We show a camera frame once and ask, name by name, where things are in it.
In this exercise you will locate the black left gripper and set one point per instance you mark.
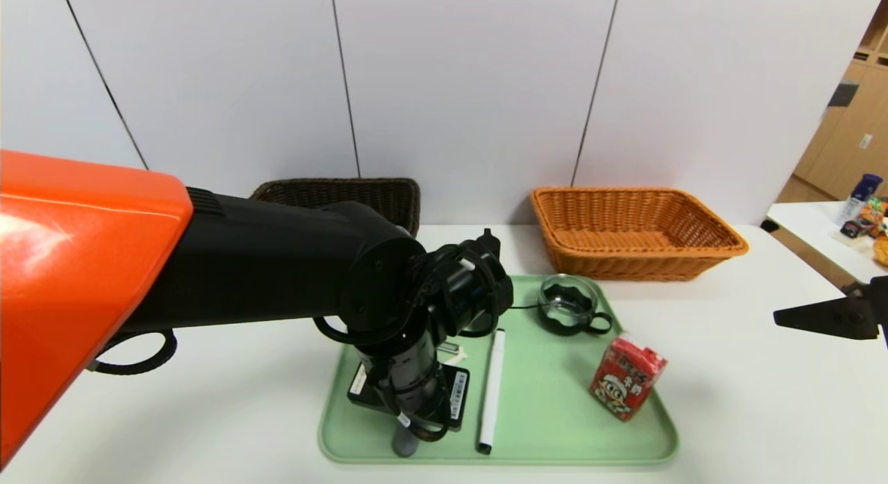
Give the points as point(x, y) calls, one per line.
point(454, 397)

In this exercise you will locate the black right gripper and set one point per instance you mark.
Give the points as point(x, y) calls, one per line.
point(881, 310)

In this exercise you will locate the black squeeze bottle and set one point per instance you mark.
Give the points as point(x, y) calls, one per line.
point(489, 238)

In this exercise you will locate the red cartoon milk carton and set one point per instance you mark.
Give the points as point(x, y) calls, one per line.
point(626, 380)

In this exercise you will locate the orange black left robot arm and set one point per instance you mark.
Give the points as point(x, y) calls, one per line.
point(263, 262)

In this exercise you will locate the orange food item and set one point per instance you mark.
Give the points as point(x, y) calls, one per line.
point(882, 252)

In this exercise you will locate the dark brown wicker basket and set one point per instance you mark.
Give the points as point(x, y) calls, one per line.
point(388, 200)

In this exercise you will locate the orange wicker basket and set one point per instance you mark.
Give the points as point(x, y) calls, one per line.
point(624, 262)

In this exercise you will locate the white marker black cap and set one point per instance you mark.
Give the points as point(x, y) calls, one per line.
point(492, 394)

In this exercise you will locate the small dark box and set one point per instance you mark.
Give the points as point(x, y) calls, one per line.
point(855, 229)

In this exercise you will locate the light green plastic tray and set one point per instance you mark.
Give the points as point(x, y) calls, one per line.
point(555, 401)

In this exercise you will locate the colourful snack packet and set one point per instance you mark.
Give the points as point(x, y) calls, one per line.
point(874, 211)

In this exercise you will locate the clear bottle blue cap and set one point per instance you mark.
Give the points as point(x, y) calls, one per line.
point(861, 191)

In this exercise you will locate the glass cup black holder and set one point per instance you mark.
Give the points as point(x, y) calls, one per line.
point(565, 307)

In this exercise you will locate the dark grey cabinet plate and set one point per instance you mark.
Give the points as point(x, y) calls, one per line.
point(843, 94)

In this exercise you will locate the small white cabinet switch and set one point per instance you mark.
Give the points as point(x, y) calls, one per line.
point(865, 141)

